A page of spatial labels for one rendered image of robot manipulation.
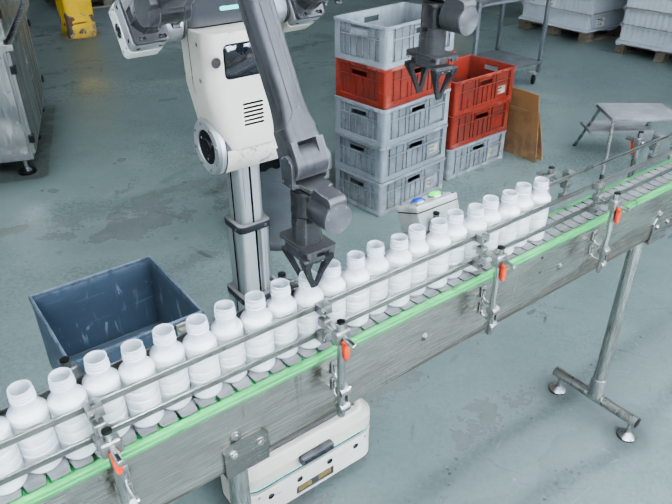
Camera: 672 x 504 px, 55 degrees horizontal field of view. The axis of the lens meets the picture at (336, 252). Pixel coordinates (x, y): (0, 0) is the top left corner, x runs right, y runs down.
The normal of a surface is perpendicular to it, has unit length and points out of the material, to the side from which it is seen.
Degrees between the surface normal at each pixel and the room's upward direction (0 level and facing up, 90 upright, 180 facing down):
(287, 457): 31
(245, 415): 90
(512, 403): 0
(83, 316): 90
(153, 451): 90
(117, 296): 90
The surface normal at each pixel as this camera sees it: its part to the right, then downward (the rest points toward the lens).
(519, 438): 0.00, -0.85
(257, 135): 0.60, 0.41
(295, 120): 0.53, -0.04
